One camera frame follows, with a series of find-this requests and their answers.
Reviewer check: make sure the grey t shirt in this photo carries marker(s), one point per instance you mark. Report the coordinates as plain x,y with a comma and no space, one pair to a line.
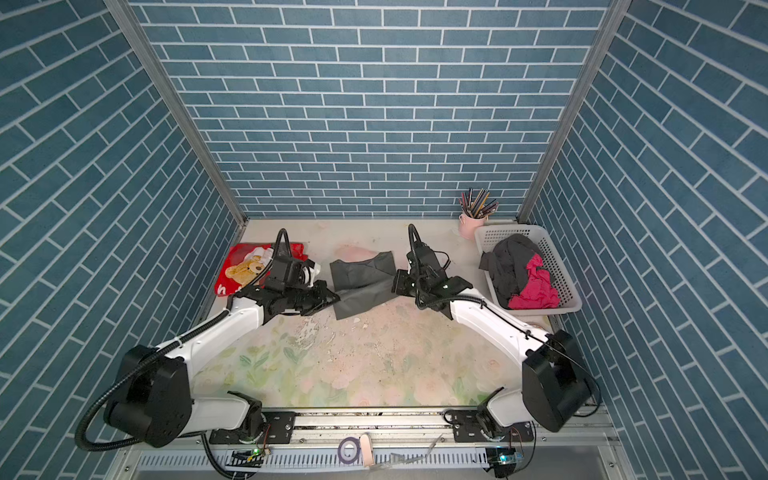
363,285

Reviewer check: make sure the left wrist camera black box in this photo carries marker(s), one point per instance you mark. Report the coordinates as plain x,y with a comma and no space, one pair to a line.
287,272

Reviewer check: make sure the pink metal pencil cup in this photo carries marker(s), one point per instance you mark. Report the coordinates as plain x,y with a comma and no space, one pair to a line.
468,225

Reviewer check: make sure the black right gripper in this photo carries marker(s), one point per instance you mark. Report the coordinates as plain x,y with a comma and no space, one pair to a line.
400,280

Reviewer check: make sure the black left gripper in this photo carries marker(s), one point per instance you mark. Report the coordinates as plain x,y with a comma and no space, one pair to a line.
321,289

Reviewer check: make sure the dark grey shirt in basket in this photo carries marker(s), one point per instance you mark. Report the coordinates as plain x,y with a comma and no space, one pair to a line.
507,265

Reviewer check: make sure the aluminium corner post right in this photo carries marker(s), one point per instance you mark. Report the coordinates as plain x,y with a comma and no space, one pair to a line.
597,52

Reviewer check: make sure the white perforated plastic basket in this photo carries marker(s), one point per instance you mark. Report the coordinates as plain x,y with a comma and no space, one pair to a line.
487,237

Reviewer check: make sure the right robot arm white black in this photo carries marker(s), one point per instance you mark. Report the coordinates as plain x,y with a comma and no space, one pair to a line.
554,383

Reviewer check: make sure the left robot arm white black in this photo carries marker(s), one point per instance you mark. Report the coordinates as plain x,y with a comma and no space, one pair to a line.
152,399

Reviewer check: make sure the right green circuit board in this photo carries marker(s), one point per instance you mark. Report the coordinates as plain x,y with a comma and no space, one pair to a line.
502,461

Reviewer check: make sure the aluminium corner post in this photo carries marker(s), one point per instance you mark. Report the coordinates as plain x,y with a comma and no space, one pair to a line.
597,52
129,25

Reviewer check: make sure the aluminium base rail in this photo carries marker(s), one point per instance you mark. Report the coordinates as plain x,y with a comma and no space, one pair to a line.
305,441

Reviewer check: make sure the magenta shirt in basket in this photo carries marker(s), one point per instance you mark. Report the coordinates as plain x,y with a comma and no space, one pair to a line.
538,292

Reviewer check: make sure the purple tape roll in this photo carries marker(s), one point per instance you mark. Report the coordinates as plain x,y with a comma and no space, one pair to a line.
349,451

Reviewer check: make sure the red teddy bear t shirt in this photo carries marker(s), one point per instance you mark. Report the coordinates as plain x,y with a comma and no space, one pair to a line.
242,265

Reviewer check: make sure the aluminium corner post left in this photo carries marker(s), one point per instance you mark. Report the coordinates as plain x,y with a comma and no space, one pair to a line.
129,25

